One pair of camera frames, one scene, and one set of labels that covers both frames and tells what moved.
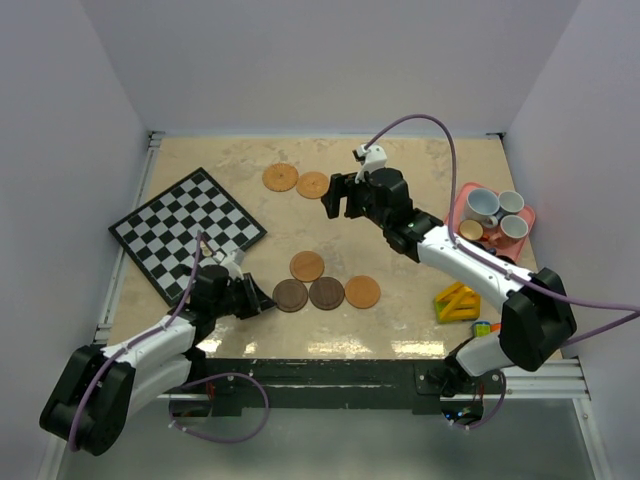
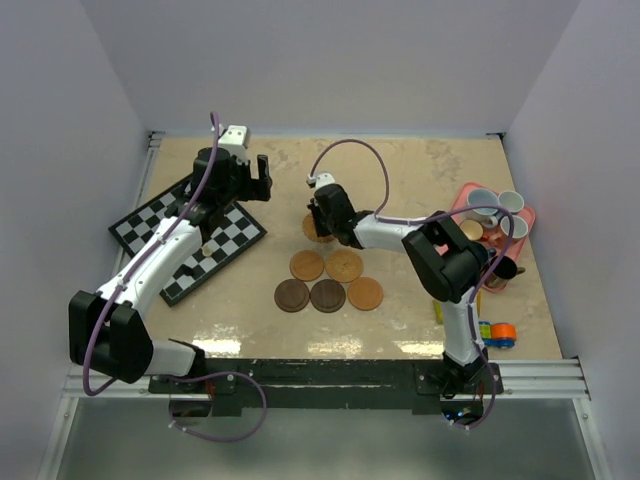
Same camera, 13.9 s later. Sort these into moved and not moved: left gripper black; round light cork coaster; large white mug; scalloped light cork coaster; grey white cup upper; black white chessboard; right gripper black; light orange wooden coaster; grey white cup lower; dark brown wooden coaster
Moved: scalloped light cork coaster; round light cork coaster; left gripper black; right gripper black
Not moved: grey white cup lower; dark brown wooden coaster; black white chessboard; large white mug; grey white cup upper; light orange wooden coaster
